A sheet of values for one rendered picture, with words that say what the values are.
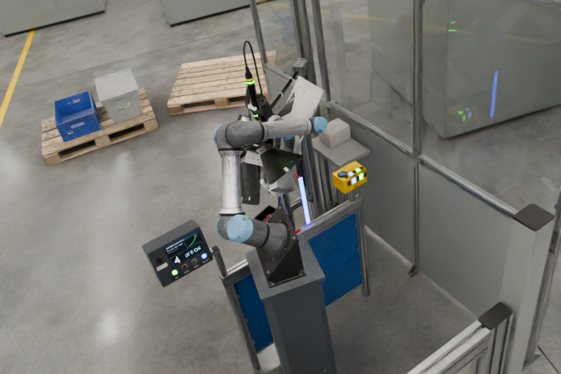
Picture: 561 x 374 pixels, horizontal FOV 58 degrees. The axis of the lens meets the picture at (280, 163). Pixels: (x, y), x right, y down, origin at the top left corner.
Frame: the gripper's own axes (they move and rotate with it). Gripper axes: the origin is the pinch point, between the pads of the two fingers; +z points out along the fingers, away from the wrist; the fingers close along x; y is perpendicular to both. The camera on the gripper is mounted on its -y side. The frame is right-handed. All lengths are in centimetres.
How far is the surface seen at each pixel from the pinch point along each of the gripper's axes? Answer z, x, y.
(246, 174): 0.7, -13.4, 41.3
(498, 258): -106, 70, 82
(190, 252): -45, -66, 30
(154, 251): -42, -80, 21
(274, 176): -25.1, -8.5, 30.3
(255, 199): -10, -16, 52
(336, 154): 1, 48, 61
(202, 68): 337, 90, 135
